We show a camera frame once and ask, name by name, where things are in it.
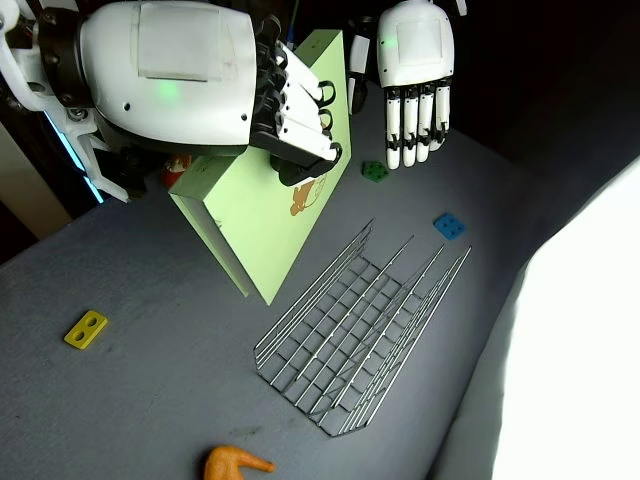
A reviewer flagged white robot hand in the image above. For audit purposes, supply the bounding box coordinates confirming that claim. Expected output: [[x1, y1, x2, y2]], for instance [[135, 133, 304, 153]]
[[347, 0, 456, 170], [77, 0, 345, 187]]

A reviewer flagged light green book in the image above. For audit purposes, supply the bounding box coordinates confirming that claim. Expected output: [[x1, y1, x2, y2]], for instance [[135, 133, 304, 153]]
[[168, 29, 353, 307]]

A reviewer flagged red and orange round toy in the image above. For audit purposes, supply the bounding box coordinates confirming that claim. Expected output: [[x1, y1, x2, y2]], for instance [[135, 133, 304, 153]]
[[160, 154, 194, 190]]

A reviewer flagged green pentagon block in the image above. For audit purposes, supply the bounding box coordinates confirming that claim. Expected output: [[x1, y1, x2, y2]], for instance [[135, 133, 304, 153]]
[[361, 160, 391, 184]]

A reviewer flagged cyan light strip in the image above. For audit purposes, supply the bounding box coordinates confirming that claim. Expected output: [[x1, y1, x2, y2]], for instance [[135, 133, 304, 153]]
[[43, 110, 106, 204]]

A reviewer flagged blue square four-hole block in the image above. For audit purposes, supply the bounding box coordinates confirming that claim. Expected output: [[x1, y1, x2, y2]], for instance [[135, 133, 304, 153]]
[[432, 212, 467, 243]]

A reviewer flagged beige board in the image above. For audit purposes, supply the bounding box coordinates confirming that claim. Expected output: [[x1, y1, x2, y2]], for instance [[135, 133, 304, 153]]
[[0, 121, 74, 242]]

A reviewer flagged yellow two-hole rectangular block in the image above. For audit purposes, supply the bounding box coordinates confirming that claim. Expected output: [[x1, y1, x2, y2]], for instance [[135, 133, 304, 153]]
[[63, 309, 109, 350]]

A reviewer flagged grey table cloth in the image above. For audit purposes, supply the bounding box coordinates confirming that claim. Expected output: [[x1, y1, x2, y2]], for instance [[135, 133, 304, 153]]
[[0, 64, 640, 480]]

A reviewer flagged wire metal rack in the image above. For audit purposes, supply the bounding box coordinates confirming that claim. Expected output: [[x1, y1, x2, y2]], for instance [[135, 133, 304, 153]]
[[253, 217, 473, 438]]

